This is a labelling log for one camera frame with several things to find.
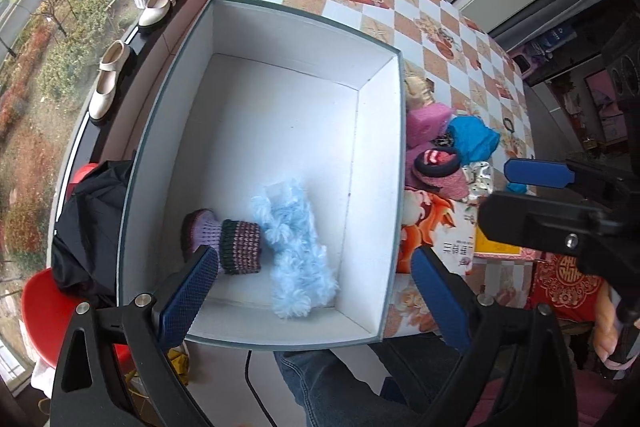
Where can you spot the red printed cloth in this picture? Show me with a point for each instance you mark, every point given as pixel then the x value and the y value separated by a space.
pixel 565 282

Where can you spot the person's legs in jeans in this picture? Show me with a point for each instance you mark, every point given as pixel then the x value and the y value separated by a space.
pixel 350 382

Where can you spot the black jacket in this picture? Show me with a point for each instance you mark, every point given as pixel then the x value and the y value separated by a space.
pixel 90 227

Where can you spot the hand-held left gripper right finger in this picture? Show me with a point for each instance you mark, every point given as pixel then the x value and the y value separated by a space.
pixel 440 302

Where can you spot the small pink sponge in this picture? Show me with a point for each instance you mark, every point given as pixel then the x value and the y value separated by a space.
pixel 439 113

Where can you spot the blue cloth item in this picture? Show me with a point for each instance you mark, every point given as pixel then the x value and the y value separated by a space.
pixel 472 139

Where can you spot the red plastic stool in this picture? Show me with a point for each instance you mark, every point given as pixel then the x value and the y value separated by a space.
pixel 45 307
pixel 82 172

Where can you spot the pink knitted pouch black band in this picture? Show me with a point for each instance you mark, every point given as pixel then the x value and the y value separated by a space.
pixel 450 187

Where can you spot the grey cardboard box white inside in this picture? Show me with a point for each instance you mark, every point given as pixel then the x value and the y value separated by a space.
pixel 280 117

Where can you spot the cartoon printed bag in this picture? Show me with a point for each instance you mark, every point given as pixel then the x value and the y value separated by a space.
pixel 430 217

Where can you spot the large pink sponge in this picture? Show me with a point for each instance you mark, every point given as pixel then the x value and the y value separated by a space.
pixel 422 136

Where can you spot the white dotted scrunchie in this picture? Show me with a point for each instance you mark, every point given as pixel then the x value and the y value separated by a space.
pixel 477 179

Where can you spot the person's right forearm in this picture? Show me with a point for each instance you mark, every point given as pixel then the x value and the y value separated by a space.
pixel 607 322

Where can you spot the leopard print scrunchie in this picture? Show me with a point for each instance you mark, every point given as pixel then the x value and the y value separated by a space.
pixel 444 141

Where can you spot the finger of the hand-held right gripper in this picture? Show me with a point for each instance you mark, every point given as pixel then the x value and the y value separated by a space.
pixel 520 217
pixel 537 172

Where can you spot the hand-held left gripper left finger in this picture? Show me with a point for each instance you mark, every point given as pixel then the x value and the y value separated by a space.
pixel 187 294

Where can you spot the light blue fluffy scrunchie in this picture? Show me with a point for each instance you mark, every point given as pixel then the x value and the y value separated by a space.
pixel 300 267

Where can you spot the purple knitted sock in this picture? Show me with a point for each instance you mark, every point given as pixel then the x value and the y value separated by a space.
pixel 240 244

